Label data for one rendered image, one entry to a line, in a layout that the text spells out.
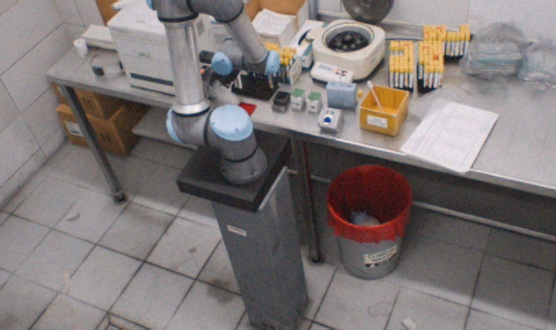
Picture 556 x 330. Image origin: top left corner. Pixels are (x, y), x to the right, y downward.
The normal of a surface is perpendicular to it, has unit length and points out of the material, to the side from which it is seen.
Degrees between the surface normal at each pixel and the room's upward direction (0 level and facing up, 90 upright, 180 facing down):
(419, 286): 0
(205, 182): 4
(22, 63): 90
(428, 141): 1
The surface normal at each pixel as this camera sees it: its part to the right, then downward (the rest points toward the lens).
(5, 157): 0.90, 0.22
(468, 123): -0.14, -0.68
